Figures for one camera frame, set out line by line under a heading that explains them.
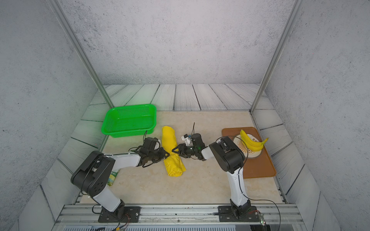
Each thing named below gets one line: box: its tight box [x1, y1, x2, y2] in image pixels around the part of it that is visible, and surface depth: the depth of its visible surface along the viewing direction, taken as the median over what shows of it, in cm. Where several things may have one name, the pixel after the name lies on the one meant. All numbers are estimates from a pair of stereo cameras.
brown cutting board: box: [221, 127, 277, 179], surface depth 95 cm
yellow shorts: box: [161, 126, 186, 178], surface depth 93 cm
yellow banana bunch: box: [239, 128, 269, 152], surface depth 96 cm
